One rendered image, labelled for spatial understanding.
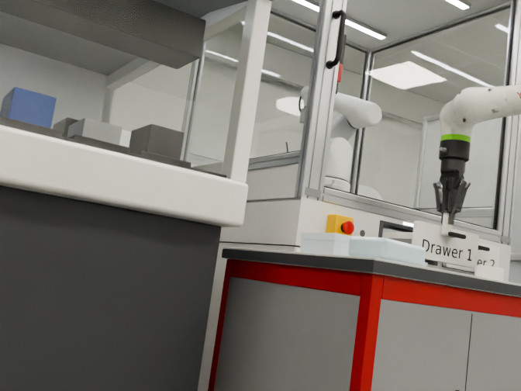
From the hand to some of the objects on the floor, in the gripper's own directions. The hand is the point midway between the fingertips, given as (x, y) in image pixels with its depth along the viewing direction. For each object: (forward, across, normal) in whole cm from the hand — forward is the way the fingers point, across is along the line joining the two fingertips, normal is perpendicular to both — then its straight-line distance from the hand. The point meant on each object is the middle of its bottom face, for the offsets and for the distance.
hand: (446, 224), depth 187 cm
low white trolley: (+93, +13, -38) cm, 102 cm away
